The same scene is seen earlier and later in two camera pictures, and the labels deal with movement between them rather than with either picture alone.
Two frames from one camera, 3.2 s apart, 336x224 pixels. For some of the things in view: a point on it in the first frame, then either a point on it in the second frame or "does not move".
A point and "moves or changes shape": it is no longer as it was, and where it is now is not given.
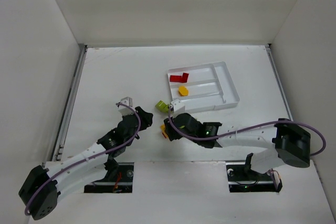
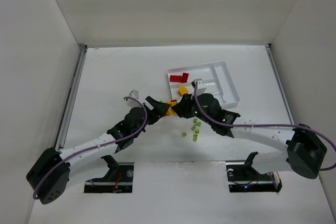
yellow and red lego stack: x=163 y=127 moves or changes shape
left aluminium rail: x=61 y=136 does not move
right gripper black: x=172 y=127 → x=189 y=105
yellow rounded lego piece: x=182 y=91 does not move
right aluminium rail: x=268 y=47 does not move
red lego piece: x=181 y=78 does not move
